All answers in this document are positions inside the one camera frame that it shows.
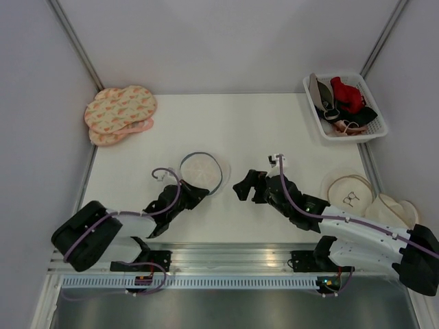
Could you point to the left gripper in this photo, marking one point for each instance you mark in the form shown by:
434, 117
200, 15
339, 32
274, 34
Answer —
195, 194

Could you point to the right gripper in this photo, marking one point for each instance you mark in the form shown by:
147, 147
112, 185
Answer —
242, 188

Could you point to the white mesh laundry bag blue zipper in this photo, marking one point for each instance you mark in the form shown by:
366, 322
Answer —
224, 167

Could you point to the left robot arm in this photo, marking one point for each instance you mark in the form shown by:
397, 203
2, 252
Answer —
84, 238

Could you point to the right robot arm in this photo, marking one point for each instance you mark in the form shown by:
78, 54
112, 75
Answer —
411, 255

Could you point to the floral laundry bag bottom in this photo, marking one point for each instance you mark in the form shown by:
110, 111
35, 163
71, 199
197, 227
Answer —
105, 140

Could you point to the floral laundry bag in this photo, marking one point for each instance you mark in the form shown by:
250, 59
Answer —
115, 108
105, 140

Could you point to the floral laundry bag top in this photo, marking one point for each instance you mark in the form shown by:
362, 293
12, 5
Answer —
115, 108

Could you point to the beige grey bra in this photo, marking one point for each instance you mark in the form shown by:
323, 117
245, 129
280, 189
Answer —
321, 94

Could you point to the cream laundry bag right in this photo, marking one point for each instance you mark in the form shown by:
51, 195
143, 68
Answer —
386, 210

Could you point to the red bra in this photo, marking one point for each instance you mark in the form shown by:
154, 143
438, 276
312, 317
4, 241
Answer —
347, 97

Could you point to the white plastic basket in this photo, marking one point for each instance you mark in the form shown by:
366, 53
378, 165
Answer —
376, 128

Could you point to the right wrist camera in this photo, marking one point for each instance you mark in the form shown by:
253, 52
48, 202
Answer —
277, 160

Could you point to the aluminium mounting rail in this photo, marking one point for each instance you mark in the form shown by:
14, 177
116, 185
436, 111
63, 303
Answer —
265, 258

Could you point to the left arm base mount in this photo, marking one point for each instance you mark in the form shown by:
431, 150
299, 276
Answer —
152, 261

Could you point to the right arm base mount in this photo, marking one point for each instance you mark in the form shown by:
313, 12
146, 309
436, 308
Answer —
307, 261

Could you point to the white slotted cable duct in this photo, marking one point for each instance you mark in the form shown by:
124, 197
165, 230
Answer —
191, 282

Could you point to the left aluminium frame post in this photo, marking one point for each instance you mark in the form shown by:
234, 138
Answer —
69, 31

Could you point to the aluminium frame post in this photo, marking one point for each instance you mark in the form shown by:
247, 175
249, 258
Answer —
69, 31
384, 36

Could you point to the right aluminium frame post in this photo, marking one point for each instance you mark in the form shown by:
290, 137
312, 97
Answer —
384, 36

